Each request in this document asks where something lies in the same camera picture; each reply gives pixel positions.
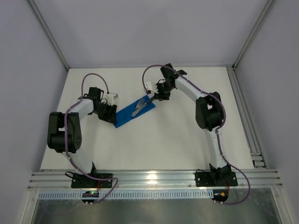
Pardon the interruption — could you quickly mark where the blue cloth napkin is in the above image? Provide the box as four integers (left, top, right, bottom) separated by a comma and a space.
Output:
114, 95, 156, 128

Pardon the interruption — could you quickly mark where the silver fork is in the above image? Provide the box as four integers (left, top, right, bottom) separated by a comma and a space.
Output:
134, 98, 145, 111

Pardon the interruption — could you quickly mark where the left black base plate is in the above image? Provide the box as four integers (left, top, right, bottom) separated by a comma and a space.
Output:
71, 173, 113, 189

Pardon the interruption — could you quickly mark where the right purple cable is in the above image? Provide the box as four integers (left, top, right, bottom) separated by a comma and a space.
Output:
142, 64, 251, 205

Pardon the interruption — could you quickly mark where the right aluminium side rail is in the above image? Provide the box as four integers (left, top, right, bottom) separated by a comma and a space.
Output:
226, 67, 268, 169

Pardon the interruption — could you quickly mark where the purple cable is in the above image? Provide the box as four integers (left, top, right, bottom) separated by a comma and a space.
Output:
142, 64, 251, 205
64, 73, 120, 206

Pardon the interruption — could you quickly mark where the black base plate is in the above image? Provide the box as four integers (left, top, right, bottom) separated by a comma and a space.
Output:
194, 170, 238, 187
71, 173, 113, 189

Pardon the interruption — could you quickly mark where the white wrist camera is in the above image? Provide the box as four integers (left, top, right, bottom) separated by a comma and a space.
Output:
145, 82, 157, 94
106, 92, 118, 105

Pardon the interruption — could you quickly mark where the left aluminium frame post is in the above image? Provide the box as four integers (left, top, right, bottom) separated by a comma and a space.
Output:
26, 0, 70, 71

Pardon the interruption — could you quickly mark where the right aluminium frame post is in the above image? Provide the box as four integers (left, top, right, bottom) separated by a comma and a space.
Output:
232, 0, 277, 69

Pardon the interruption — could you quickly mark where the aluminium frame post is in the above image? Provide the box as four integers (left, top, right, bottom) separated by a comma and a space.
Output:
232, 0, 277, 69
26, 0, 70, 71

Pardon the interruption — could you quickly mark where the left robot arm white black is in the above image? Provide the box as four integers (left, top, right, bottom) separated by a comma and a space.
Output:
47, 87, 118, 189

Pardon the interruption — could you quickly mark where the left black connector box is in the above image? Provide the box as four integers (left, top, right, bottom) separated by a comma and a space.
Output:
81, 190, 99, 204

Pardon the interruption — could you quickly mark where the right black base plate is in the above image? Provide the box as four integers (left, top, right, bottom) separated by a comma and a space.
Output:
194, 170, 238, 187

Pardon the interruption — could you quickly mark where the aluminium front rail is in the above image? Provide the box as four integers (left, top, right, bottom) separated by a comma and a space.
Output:
27, 169, 283, 190

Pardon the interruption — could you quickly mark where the right black connector box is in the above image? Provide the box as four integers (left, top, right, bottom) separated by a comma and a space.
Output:
212, 192, 228, 203

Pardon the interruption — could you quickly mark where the slotted grey cable duct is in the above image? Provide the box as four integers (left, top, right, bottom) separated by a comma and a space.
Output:
38, 189, 213, 200

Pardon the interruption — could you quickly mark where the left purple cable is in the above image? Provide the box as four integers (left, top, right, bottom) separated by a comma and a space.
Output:
64, 73, 120, 206

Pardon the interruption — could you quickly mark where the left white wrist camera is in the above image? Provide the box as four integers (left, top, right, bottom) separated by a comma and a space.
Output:
106, 92, 118, 105

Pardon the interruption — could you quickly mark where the black connector box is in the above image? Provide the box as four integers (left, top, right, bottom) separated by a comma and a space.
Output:
81, 190, 99, 204
212, 192, 228, 203

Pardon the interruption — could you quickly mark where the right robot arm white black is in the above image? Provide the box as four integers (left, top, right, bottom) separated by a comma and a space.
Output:
154, 63, 238, 186

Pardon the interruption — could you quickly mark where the silver table knife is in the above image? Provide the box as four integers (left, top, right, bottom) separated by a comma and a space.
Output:
131, 96, 155, 117

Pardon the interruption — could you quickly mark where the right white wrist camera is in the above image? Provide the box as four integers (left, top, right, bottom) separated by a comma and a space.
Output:
145, 82, 157, 94

